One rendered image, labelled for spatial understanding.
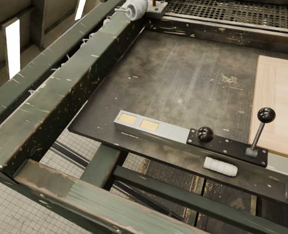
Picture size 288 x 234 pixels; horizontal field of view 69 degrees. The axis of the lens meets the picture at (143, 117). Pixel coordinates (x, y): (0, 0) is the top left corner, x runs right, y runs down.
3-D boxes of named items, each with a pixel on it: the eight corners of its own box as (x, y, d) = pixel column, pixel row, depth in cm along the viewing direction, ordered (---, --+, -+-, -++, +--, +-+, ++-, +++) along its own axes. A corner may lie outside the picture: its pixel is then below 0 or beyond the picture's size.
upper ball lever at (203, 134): (208, 147, 56) (212, 145, 43) (194, 143, 57) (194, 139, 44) (211, 134, 56) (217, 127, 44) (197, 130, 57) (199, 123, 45)
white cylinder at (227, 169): (202, 169, 56) (233, 179, 53) (204, 164, 53) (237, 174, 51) (204, 159, 57) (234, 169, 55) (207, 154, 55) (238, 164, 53)
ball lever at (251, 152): (258, 162, 51) (280, 112, 45) (241, 158, 52) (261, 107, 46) (256, 155, 54) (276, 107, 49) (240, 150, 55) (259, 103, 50)
